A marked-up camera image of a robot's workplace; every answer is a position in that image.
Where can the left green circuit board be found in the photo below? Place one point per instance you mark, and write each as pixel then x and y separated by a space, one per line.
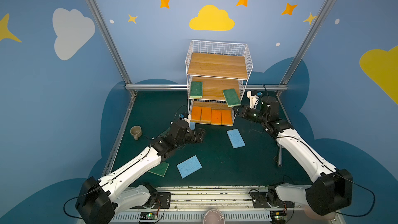
pixel 148 217

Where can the white wire wooden shelf rack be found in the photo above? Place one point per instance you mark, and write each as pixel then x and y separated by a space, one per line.
pixel 219 66

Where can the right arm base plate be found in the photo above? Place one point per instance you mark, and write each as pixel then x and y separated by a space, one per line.
pixel 262 199

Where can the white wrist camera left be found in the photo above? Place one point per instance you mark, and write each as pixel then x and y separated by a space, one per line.
pixel 186 118

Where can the silver metal scoop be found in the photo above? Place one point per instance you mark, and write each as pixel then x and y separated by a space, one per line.
pixel 279 156

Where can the right green circuit board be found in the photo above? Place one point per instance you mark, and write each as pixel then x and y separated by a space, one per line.
pixel 278 217

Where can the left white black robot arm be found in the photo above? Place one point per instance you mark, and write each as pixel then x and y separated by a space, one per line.
pixel 101 199

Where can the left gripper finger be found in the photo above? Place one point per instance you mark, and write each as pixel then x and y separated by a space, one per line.
pixel 199 131
pixel 197 139

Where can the blue sponge front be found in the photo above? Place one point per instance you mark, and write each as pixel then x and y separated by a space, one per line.
pixel 189 166

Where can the blue sponge right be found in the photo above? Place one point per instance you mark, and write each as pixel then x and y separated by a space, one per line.
pixel 235 138

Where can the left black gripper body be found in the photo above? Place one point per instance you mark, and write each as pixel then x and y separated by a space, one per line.
pixel 196 135

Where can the orange sponge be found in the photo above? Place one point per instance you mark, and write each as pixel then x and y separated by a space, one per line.
pixel 206 114
pixel 226 117
pixel 196 113
pixel 216 117

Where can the beige ceramic mug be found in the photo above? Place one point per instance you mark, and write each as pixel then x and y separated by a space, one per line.
pixel 136 132

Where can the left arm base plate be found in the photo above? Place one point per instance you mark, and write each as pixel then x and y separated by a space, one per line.
pixel 160 198

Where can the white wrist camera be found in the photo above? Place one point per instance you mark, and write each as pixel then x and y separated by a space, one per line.
pixel 186 118
pixel 253 96

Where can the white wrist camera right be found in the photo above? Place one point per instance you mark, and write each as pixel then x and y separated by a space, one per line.
pixel 253 96

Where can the pink bowl front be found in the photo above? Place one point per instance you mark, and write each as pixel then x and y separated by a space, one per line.
pixel 213 216

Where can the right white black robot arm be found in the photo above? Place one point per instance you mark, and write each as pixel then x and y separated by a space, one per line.
pixel 331 188

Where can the green sponge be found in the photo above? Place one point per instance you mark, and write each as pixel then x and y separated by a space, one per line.
pixel 196 90
pixel 160 170
pixel 231 98

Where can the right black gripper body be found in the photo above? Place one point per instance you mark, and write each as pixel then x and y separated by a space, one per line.
pixel 241 112

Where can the green circuit board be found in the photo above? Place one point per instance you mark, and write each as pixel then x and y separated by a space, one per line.
pixel 148 217
pixel 278 217

